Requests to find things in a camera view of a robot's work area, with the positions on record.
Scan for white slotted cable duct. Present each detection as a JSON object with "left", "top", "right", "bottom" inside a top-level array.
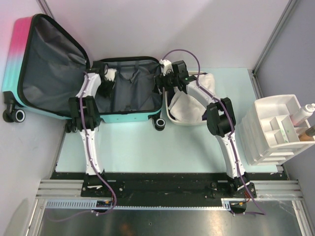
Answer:
[{"left": 46, "top": 198, "right": 247, "bottom": 211}]

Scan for cream plastic basin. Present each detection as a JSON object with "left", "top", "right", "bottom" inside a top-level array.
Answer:
[{"left": 163, "top": 71, "right": 217, "bottom": 127}]

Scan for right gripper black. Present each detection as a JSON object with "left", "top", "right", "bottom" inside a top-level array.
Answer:
[{"left": 154, "top": 69, "right": 180, "bottom": 95}]

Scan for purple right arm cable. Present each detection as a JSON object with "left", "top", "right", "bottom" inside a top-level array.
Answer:
[{"left": 162, "top": 49, "right": 267, "bottom": 216}]

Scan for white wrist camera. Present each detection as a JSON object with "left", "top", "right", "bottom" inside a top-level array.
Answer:
[
  {"left": 159, "top": 59, "right": 173, "bottom": 76},
  {"left": 104, "top": 68, "right": 117, "bottom": 82}
]

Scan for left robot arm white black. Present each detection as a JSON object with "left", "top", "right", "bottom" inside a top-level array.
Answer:
[{"left": 68, "top": 61, "right": 117, "bottom": 176}]

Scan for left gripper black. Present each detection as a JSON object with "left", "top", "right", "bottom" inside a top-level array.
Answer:
[{"left": 97, "top": 77, "right": 116, "bottom": 99}]

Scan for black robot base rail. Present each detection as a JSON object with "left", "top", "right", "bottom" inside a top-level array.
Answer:
[{"left": 48, "top": 173, "right": 285, "bottom": 215}]

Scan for white divided organizer tray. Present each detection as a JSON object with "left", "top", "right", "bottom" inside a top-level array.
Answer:
[{"left": 238, "top": 94, "right": 315, "bottom": 166}]

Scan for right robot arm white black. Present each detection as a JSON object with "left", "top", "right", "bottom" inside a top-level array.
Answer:
[{"left": 155, "top": 59, "right": 249, "bottom": 197}]

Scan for left aluminium frame post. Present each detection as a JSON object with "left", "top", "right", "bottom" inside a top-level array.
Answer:
[{"left": 36, "top": 0, "right": 54, "bottom": 18}]

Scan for aluminium frame post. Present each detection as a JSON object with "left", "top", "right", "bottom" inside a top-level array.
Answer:
[
  {"left": 36, "top": 0, "right": 54, "bottom": 18},
  {"left": 253, "top": 0, "right": 297, "bottom": 74}
]

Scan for aluminium extrusion crossbar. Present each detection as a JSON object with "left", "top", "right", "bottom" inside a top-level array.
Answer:
[{"left": 36, "top": 180, "right": 303, "bottom": 200}]

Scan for right aluminium frame post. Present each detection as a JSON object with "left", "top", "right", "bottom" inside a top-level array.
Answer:
[{"left": 253, "top": 0, "right": 297, "bottom": 74}]

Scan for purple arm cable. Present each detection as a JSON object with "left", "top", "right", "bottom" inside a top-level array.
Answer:
[
  {"left": 162, "top": 49, "right": 267, "bottom": 216},
  {"left": 46, "top": 71, "right": 118, "bottom": 223}
]

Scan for pink and teal children's suitcase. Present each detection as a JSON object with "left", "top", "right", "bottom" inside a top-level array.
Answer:
[{"left": 2, "top": 14, "right": 165, "bottom": 133}]

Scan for white cloth item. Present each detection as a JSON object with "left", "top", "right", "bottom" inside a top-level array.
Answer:
[{"left": 168, "top": 73, "right": 215, "bottom": 125}]

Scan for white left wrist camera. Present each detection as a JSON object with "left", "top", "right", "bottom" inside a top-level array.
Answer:
[{"left": 104, "top": 68, "right": 117, "bottom": 82}]

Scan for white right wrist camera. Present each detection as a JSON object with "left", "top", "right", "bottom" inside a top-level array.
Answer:
[{"left": 159, "top": 59, "right": 173, "bottom": 76}]

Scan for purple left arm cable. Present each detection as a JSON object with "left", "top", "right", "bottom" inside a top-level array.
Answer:
[{"left": 46, "top": 71, "right": 118, "bottom": 223}]

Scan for dark purple garment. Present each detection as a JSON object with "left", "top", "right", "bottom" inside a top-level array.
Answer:
[{"left": 202, "top": 111, "right": 207, "bottom": 122}]

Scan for pink teal gradient bottle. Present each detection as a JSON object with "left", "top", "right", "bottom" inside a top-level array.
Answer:
[{"left": 290, "top": 103, "right": 315, "bottom": 126}]

